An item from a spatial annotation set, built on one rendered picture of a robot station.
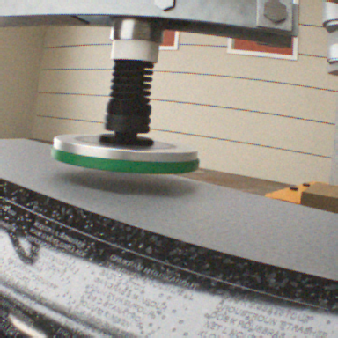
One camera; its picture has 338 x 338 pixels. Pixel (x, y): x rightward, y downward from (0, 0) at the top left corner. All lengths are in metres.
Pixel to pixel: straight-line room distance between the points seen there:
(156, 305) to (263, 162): 6.65
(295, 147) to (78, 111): 4.22
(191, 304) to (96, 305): 0.09
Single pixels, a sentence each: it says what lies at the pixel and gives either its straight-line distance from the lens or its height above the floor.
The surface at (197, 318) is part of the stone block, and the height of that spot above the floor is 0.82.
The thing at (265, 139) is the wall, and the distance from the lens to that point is 7.00.
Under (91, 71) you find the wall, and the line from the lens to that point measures 8.76.
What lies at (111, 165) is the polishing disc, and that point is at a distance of 0.58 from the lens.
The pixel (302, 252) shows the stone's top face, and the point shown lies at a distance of 0.43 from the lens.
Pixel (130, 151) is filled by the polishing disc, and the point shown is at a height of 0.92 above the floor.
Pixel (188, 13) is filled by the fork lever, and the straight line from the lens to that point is 0.62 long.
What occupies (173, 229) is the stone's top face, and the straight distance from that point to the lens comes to 0.46.
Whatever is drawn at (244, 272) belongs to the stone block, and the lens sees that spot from 0.39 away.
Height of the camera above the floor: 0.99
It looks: 8 degrees down
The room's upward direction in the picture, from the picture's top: 6 degrees clockwise
